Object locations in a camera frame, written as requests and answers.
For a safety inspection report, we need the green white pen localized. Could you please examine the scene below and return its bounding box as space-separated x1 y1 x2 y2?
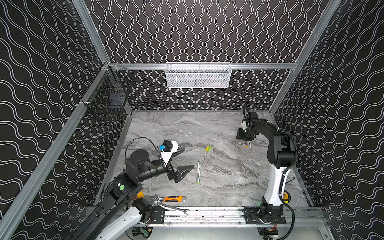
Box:
196 162 201 185

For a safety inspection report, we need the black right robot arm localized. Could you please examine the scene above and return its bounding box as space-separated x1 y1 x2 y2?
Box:
236 110 298 224

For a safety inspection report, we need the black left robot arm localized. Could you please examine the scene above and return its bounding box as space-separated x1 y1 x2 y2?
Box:
70 149 195 240

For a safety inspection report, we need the steel combination spanner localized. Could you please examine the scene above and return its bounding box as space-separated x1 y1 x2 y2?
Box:
153 202 189 215

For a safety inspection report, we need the yellow black tape measure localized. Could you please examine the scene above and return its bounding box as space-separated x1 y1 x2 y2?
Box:
283 191 291 203

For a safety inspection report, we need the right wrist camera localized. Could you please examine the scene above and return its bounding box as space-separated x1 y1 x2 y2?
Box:
241 119 248 130

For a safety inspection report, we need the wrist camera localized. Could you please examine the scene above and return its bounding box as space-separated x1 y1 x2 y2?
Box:
159 140 179 166
241 119 248 130

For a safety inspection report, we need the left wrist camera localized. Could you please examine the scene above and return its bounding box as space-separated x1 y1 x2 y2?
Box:
159 140 179 166

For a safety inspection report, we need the orange handled adjustable wrench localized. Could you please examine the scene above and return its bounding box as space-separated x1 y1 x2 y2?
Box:
151 196 187 206

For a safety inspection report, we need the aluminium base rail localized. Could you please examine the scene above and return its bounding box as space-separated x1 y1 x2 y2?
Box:
80 206 326 227

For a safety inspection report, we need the white wire mesh basket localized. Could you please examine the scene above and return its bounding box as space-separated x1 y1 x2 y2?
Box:
165 62 232 89

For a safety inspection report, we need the black wire mesh basket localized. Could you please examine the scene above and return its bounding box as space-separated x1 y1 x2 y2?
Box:
85 62 137 122

